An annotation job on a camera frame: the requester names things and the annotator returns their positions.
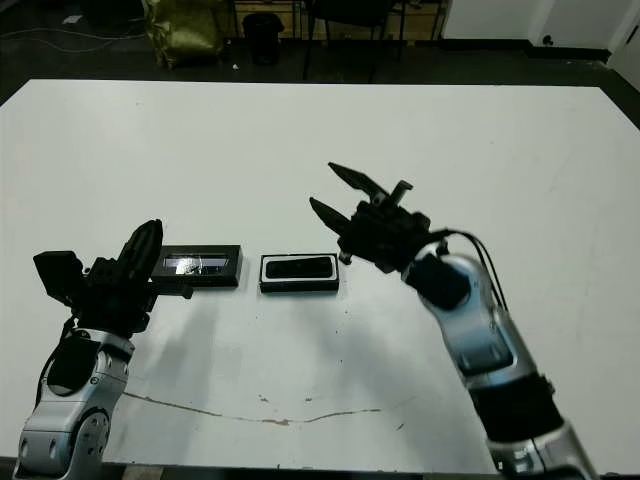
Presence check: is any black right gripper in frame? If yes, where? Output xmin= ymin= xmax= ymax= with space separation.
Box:
xmin=307 ymin=161 xmax=435 ymax=275

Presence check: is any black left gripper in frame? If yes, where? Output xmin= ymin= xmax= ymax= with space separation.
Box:
xmin=68 ymin=217 xmax=195 ymax=339

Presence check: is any black bar-shaped camera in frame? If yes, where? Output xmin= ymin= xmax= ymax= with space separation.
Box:
xmin=264 ymin=256 xmax=335 ymax=279

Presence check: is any black box lid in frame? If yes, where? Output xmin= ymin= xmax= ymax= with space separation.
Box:
xmin=151 ymin=243 xmax=245 ymax=290

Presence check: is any black box base white insert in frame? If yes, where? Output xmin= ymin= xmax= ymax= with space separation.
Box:
xmin=258 ymin=252 xmax=342 ymax=295

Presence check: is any black trash bin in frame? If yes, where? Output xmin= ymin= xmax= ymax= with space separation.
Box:
xmin=243 ymin=12 xmax=284 ymax=66

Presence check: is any black chair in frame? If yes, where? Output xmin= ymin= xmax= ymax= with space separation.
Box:
xmin=304 ymin=0 xmax=409 ymax=84

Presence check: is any wooden shelf unit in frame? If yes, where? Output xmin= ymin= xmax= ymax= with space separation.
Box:
xmin=229 ymin=0 xmax=446 ymax=41

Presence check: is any yellow-green plastic bag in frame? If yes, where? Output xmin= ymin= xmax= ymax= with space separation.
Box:
xmin=144 ymin=0 xmax=226 ymax=69

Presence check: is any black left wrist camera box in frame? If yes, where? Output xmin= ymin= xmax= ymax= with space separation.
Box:
xmin=33 ymin=251 xmax=85 ymax=307

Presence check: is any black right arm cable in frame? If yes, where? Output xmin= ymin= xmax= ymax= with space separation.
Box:
xmin=432 ymin=227 xmax=510 ymax=314

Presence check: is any thin white floor cable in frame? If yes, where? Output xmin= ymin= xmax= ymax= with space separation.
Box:
xmin=0 ymin=22 xmax=151 ymax=55

